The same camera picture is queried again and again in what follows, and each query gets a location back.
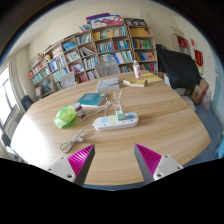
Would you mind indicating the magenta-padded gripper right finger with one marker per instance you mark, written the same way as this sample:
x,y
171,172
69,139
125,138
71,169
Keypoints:
x,y
164,166

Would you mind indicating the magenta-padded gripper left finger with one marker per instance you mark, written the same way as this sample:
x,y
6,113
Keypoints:
x,y
63,168

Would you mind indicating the mint green charger block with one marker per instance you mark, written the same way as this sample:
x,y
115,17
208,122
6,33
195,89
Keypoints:
x,y
120,115

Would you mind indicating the green plastic bag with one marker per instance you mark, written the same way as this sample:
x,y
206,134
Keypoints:
x,y
65,116

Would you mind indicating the small jar with red label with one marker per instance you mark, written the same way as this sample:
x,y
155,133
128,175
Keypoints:
x,y
79,110

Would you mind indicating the white power strip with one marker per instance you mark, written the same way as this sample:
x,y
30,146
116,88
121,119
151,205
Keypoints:
x,y
115,123

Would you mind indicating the teal book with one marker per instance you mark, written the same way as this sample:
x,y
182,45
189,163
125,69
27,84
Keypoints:
x,y
90,99

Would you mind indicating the dark office chair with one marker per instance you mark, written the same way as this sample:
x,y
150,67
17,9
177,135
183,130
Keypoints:
x,y
26,101

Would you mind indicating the cardboard box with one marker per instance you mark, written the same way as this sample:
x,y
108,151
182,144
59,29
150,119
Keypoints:
x,y
199,91

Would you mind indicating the grey mesh chair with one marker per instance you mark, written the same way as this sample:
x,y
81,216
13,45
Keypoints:
x,y
68,80
107,68

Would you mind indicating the grey book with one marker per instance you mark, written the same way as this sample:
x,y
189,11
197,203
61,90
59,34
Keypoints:
x,y
108,84

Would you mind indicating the black cloth cover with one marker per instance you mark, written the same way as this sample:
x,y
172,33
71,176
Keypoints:
x,y
178,68

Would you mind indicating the clear bottle with red label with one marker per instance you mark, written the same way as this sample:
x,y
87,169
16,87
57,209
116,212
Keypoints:
x,y
136,70

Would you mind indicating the red hanging banner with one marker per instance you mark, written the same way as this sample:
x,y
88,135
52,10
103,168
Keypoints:
x,y
198,57

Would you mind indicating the wooden bookshelf unit with books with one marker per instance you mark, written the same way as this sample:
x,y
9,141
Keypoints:
x,y
100,50

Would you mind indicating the small wooden wall shelf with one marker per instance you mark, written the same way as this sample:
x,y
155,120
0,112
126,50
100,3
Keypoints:
x,y
181,43

